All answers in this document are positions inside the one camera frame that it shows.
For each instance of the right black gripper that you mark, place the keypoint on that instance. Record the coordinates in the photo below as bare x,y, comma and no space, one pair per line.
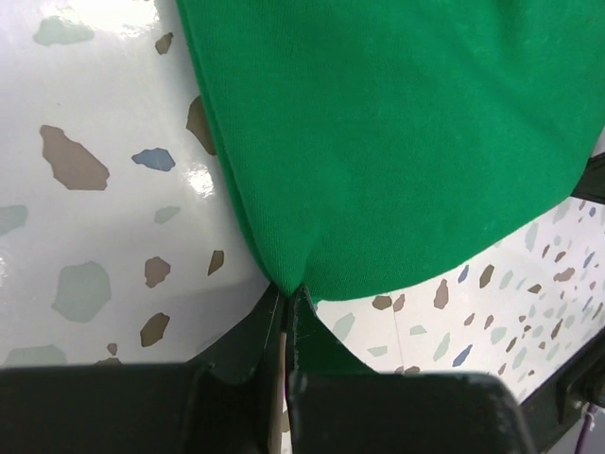
557,404

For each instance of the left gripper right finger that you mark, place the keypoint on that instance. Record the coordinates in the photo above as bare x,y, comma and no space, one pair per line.
339,405

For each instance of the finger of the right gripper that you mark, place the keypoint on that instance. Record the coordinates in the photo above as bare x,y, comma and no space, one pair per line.
591,185

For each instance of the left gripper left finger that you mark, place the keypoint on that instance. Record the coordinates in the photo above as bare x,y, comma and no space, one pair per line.
227,399

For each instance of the green t-shirt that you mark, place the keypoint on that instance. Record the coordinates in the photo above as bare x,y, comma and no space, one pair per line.
369,146

